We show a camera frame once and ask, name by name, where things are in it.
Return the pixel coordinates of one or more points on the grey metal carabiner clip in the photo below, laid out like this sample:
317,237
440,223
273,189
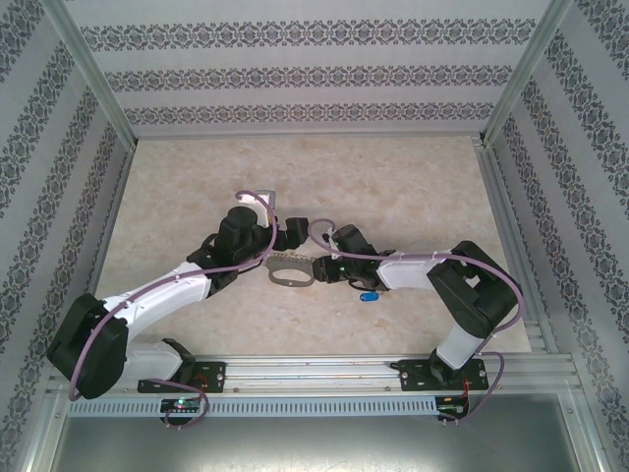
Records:
290,257

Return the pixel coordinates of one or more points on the grey metal carabiner keyring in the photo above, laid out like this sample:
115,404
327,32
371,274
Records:
275,280

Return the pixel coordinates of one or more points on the blue key tag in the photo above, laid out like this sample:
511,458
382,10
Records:
369,297

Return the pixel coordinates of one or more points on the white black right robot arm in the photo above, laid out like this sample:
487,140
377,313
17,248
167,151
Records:
408,270

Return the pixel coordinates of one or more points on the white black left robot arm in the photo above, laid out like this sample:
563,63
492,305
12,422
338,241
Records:
162,290

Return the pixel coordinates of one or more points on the grey metal panel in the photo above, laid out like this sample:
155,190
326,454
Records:
314,447

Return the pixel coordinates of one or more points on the left circuit board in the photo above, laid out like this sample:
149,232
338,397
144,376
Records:
179,404

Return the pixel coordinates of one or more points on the circuit board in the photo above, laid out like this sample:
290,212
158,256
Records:
449,408
179,404

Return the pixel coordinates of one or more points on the right circuit board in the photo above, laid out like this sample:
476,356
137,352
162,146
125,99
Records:
449,408

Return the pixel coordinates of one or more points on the aluminium mounting rail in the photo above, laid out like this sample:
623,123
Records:
309,373

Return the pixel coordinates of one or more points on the aluminium side rail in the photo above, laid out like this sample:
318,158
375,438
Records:
115,196
501,196

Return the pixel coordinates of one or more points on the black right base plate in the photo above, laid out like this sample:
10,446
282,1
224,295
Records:
413,376

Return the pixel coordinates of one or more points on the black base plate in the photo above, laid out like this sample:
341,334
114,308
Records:
213,376
413,376

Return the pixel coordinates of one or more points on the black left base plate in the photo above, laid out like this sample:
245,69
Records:
213,376

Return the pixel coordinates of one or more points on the aluminium frame post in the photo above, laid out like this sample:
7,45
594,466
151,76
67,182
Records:
90,64
528,64

